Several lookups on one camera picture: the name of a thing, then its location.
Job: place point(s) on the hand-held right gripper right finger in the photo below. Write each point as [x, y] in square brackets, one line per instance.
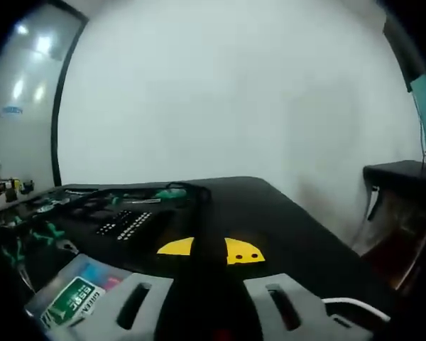
[298, 312]

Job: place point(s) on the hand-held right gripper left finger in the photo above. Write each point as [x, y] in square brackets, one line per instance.
[128, 309]

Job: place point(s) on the clear plastic parts box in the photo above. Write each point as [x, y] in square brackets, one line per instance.
[71, 302]

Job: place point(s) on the set of silver sockets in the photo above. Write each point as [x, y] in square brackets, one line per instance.
[128, 227]

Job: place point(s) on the black toolbox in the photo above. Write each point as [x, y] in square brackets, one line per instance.
[85, 220]

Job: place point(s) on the green round tape measure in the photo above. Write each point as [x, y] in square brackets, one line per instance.
[45, 209]

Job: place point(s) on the black side table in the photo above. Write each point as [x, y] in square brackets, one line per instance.
[401, 170]

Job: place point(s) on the black panel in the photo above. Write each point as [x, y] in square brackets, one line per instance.
[404, 60]

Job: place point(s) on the glass partition with black frame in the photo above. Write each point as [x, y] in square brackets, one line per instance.
[17, 142]

